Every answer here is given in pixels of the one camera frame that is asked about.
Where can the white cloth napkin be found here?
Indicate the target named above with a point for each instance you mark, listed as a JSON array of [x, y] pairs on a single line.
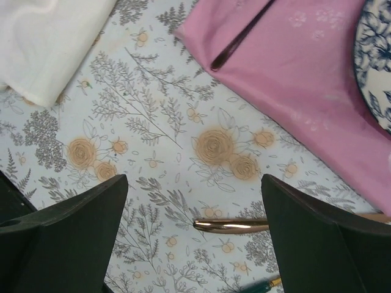
[[43, 44]]

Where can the rose gold knife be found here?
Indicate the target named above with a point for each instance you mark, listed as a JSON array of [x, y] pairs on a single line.
[[229, 226]]

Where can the blue floral plate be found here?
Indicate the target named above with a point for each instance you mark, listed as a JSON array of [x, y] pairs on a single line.
[[372, 59]]

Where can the purple fork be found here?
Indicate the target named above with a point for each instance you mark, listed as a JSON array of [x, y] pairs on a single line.
[[228, 51]]

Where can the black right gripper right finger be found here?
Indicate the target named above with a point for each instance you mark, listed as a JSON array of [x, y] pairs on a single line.
[[321, 248]]

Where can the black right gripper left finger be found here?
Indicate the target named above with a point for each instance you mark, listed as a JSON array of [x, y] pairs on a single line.
[[65, 247]]

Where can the pink floral placemat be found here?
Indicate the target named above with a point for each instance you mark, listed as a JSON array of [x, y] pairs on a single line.
[[296, 67]]

